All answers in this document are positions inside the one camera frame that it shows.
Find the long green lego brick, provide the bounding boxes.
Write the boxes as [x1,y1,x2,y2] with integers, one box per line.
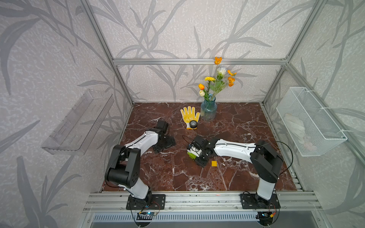
[187,152,197,160]

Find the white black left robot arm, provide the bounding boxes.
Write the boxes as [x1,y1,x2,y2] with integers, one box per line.
[105,128,176,200]

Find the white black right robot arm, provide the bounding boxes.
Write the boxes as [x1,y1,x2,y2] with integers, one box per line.
[187,136,283,203]

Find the yellow white work glove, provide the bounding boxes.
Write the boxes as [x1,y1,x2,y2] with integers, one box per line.
[180,106,200,130]

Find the blue glass vase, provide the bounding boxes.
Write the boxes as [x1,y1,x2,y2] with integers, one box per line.
[200,98,217,121]

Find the artificial flower bouquet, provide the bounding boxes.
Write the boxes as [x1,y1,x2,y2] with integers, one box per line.
[198,57,237,101]

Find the left controller circuit board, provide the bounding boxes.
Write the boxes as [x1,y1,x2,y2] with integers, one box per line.
[138,211,159,217]

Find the controller circuit board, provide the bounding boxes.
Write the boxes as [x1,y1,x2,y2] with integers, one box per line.
[256,211,276,220]
[138,211,159,217]

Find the right controller circuit board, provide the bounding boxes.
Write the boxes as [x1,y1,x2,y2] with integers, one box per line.
[256,211,276,220]

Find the white cloth in basket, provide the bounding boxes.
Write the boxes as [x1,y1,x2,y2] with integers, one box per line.
[284,114,306,144]

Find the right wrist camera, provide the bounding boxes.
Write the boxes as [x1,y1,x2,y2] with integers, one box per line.
[190,135,209,152]

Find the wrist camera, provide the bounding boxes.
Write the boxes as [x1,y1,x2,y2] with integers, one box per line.
[190,135,209,152]
[156,119,169,134]

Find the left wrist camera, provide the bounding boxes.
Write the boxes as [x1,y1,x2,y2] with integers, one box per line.
[156,119,169,134]

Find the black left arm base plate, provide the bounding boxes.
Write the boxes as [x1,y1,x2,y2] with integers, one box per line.
[126,194,166,210]

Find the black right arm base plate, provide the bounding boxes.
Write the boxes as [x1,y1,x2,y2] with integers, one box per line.
[240,192,281,210]

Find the aluminium front rail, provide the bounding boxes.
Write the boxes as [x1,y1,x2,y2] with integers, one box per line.
[82,191,323,213]

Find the clear acrylic wall shelf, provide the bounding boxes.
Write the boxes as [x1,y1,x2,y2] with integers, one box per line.
[41,89,115,155]

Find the white wire mesh basket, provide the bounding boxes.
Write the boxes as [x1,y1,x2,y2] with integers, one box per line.
[276,87,348,157]

